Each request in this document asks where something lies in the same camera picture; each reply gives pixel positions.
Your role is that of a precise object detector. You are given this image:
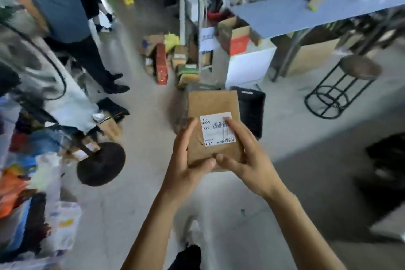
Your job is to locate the brown cardboard box white label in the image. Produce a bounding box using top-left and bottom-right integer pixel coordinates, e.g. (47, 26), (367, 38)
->
(181, 90), (245, 173)

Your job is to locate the green box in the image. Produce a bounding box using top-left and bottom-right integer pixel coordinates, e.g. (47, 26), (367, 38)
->
(175, 64), (200, 90)

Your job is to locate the large brown cardboard box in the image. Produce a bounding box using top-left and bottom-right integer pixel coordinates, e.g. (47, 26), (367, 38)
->
(285, 33), (341, 77)

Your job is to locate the person's left forearm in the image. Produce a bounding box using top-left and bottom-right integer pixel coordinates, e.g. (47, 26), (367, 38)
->
(121, 186), (190, 270)

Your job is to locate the black bag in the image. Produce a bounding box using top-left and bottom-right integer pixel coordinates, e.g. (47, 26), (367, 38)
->
(354, 133), (405, 199)

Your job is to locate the person's leg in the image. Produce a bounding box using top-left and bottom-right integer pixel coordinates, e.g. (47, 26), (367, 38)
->
(167, 244), (202, 270)

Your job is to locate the black plastic crate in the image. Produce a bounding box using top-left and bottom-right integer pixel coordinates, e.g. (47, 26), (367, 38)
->
(230, 86), (266, 141)

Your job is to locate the yellow bag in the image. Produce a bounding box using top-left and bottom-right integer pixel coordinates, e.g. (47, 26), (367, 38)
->
(163, 32), (180, 53)

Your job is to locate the small open cardboard box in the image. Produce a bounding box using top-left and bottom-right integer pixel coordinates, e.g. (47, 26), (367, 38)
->
(96, 112), (124, 143)

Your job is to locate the person's left hand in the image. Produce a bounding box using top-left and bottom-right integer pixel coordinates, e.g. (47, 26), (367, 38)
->
(161, 117), (217, 199)

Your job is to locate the pile of colourful goods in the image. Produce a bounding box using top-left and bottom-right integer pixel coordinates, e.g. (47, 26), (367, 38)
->
(0, 96), (64, 264)

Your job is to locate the white plastic bag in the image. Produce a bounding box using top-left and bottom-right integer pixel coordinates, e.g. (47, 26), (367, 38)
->
(47, 201), (83, 252)

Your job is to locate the small brown cardboard box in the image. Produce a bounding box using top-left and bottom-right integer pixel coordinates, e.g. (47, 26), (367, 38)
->
(172, 45), (189, 69)

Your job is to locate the person's white shoe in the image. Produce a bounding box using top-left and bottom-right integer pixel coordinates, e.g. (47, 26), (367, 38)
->
(183, 219), (204, 248)

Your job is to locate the brown stool black metal frame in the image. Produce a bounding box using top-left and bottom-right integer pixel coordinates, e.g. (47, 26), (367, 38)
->
(304, 55), (383, 120)

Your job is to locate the black cable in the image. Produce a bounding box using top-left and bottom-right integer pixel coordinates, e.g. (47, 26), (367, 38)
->
(0, 19), (68, 101)

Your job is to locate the white paper sign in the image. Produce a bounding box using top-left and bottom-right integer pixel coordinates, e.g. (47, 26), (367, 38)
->
(199, 27), (219, 53)

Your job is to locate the person's right forearm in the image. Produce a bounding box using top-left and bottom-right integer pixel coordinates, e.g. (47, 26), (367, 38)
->
(265, 188), (347, 270)

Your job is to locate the red and white cardboard box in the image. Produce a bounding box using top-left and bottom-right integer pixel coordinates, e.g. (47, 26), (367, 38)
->
(217, 16), (264, 57)

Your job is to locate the black round stool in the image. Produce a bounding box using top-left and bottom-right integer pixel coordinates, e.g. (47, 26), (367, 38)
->
(77, 142), (126, 187)

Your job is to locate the blue table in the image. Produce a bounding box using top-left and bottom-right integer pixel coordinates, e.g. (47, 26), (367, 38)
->
(230, 0), (405, 83)

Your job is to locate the red flat box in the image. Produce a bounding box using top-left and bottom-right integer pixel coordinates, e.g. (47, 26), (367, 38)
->
(154, 43), (169, 86)

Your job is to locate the grey metal shelf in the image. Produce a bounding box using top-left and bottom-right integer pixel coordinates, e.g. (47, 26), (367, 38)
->
(178, 0), (320, 72)

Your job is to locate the person's right hand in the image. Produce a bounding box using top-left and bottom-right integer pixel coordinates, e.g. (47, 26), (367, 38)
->
(215, 117), (287, 200)

